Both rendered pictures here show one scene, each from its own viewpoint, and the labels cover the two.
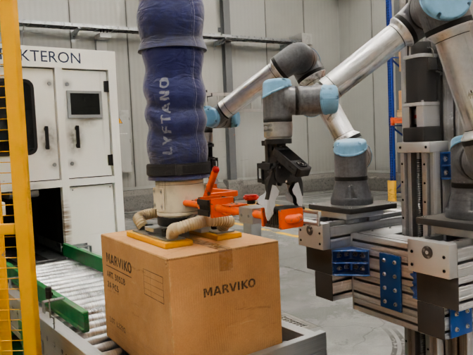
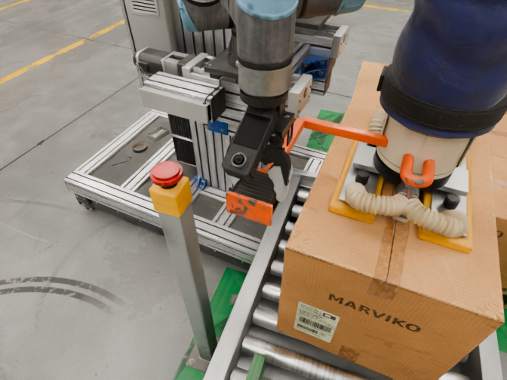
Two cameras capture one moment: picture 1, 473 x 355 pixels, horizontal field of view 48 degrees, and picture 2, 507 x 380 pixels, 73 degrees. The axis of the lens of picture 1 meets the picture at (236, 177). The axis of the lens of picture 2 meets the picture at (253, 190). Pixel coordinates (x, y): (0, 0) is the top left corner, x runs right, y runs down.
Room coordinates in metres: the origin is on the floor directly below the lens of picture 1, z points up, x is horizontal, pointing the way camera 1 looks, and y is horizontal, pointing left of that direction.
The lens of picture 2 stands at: (2.54, 0.50, 1.53)
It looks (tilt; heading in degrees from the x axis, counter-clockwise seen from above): 45 degrees down; 236
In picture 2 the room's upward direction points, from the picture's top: straight up
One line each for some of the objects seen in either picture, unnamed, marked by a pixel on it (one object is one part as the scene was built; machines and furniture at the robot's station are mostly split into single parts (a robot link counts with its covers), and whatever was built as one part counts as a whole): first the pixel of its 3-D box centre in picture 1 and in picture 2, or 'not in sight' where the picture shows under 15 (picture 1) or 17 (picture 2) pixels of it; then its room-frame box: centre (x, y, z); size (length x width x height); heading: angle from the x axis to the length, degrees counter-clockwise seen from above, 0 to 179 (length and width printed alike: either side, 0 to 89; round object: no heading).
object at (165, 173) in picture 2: (250, 198); (167, 176); (2.38, -0.06, 1.02); 0.07 x 0.07 x 0.04
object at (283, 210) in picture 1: (281, 217); not in sight; (1.38, -0.11, 1.08); 0.08 x 0.07 x 0.05; 32
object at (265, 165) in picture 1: (276, 162); not in sight; (1.41, -0.11, 1.22); 0.09 x 0.08 x 0.12; 32
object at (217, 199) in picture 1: (215, 206); not in sight; (1.68, 0.07, 1.08); 0.10 x 0.08 x 0.06; 122
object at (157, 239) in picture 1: (157, 233); (450, 185); (1.84, 0.28, 0.97); 0.34 x 0.10 x 0.05; 32
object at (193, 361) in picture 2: not in sight; (209, 352); (2.38, -0.06, 0.01); 0.15 x 0.15 x 0.03; 36
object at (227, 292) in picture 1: (185, 291); (382, 231); (1.89, 0.20, 0.75); 0.60 x 0.40 x 0.40; 32
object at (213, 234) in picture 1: (205, 226); (367, 163); (1.94, 0.12, 0.97); 0.34 x 0.10 x 0.05; 32
